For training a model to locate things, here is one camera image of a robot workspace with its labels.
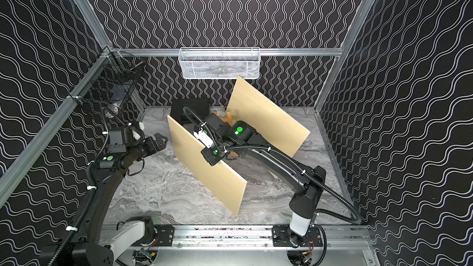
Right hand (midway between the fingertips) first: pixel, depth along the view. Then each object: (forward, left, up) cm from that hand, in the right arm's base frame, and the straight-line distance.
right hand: (208, 154), depth 71 cm
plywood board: (-8, -6, -6) cm, 11 cm away
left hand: (+8, +22, -1) cm, 24 cm away
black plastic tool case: (+47, +13, -19) cm, 52 cm away
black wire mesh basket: (+44, +56, +3) cm, 71 cm away
